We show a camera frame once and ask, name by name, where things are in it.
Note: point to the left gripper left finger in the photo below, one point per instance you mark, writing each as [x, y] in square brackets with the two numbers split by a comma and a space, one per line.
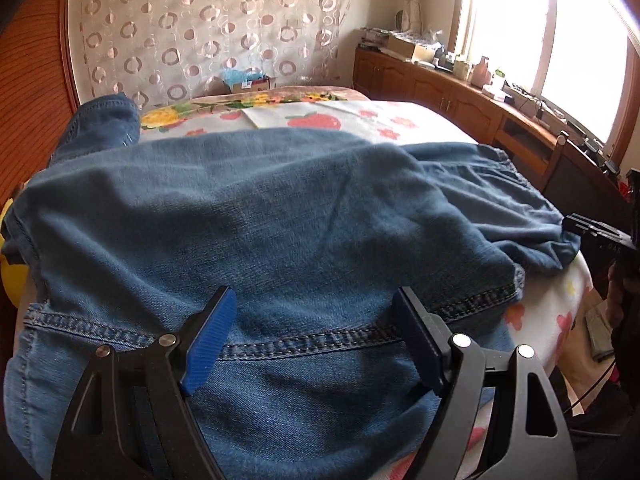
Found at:
[129, 417]

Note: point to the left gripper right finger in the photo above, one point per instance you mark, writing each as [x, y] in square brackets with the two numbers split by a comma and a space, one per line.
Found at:
[527, 436]

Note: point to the blue denim jeans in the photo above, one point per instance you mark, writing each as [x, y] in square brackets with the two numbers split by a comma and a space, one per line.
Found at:
[260, 269]

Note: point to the person's right hand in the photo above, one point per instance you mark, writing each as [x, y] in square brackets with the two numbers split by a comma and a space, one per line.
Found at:
[617, 282]

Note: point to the dark wooden chair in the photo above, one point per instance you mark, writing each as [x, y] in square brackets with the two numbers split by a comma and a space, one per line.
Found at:
[576, 185]

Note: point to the white strawberry flower sheet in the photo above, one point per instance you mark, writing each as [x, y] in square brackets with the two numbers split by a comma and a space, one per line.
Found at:
[315, 214]

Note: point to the bed with floral blanket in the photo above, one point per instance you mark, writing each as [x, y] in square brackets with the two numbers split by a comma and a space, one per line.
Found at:
[310, 105]

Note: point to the wooden sideboard cabinet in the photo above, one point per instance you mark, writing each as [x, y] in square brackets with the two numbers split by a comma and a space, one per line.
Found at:
[382, 77]

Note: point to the yellow Pikachu plush toy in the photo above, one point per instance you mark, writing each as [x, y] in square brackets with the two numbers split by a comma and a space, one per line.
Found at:
[13, 278]

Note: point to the pink bottle on cabinet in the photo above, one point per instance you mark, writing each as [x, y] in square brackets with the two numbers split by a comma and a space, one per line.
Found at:
[481, 74]

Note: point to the cardboard box on cabinet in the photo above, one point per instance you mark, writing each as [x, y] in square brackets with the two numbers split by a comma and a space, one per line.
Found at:
[406, 48]

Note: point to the wooden slatted wardrobe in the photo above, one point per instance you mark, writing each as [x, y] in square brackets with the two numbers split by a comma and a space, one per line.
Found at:
[37, 99]

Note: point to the box with blue bag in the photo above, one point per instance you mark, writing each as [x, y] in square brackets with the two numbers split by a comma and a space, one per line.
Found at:
[238, 81]

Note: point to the pink circle patterned curtain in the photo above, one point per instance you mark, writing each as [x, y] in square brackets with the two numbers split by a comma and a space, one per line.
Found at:
[160, 52]

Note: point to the window with wooden frame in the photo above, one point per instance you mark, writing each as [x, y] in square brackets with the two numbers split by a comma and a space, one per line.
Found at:
[579, 57]

